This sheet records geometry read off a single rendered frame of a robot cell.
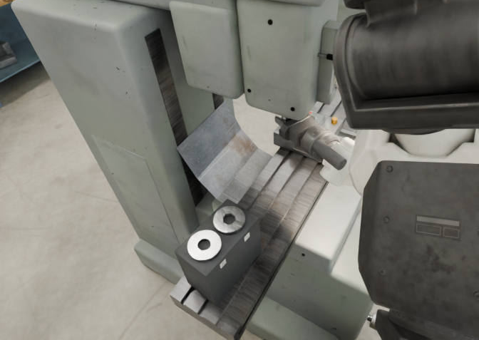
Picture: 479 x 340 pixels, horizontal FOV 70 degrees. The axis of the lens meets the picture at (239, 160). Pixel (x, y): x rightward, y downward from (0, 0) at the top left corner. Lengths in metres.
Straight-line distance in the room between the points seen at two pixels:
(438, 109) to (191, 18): 0.69
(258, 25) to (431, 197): 0.56
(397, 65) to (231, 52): 0.60
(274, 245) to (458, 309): 0.76
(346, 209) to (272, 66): 0.68
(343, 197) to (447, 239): 0.96
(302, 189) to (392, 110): 0.95
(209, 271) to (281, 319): 0.95
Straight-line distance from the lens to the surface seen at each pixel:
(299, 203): 1.23
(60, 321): 2.35
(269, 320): 1.81
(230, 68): 0.92
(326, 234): 1.27
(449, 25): 0.34
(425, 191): 0.44
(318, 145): 0.92
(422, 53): 0.34
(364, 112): 0.38
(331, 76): 0.91
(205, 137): 1.34
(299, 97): 0.88
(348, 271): 1.35
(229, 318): 1.05
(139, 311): 2.18
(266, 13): 0.82
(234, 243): 0.93
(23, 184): 3.21
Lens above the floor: 1.91
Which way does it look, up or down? 45 degrees down
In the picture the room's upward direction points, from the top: 7 degrees counter-clockwise
